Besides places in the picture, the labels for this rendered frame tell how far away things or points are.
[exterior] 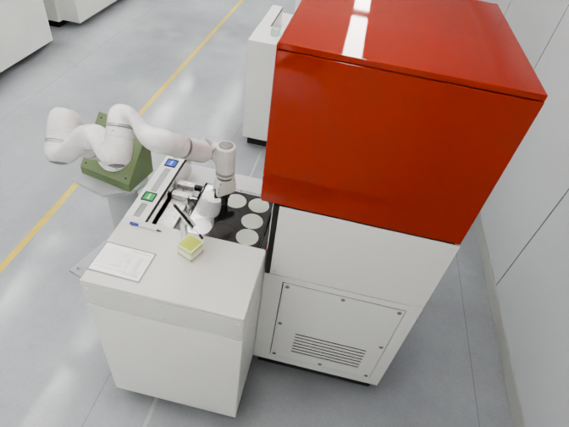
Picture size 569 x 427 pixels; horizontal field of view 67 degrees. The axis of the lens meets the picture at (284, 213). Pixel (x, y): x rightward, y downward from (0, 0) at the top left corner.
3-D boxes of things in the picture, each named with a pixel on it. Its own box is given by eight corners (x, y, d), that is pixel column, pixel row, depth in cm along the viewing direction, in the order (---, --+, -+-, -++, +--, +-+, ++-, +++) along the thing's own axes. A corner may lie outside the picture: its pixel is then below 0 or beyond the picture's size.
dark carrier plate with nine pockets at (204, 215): (274, 200, 209) (274, 199, 209) (257, 251, 184) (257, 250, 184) (207, 185, 211) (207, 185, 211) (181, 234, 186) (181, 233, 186)
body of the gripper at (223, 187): (230, 165, 193) (230, 185, 201) (210, 172, 188) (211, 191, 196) (239, 174, 189) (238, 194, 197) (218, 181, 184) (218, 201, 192)
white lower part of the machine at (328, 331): (378, 279, 297) (417, 190, 241) (373, 393, 237) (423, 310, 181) (280, 256, 301) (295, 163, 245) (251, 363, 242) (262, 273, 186)
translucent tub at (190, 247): (204, 252, 171) (203, 241, 166) (191, 264, 166) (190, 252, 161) (190, 244, 173) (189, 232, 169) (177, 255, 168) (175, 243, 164)
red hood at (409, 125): (443, 129, 212) (498, 3, 172) (460, 245, 154) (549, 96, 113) (296, 99, 217) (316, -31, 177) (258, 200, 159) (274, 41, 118)
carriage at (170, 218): (196, 191, 214) (196, 186, 212) (168, 242, 187) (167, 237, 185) (181, 187, 214) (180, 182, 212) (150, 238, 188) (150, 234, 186)
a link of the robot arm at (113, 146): (69, 129, 184) (64, 166, 184) (41, 122, 174) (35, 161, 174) (144, 126, 156) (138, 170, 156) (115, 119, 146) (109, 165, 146)
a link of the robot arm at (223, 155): (210, 167, 187) (223, 178, 183) (210, 142, 178) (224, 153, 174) (225, 160, 192) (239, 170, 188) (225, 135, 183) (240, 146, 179)
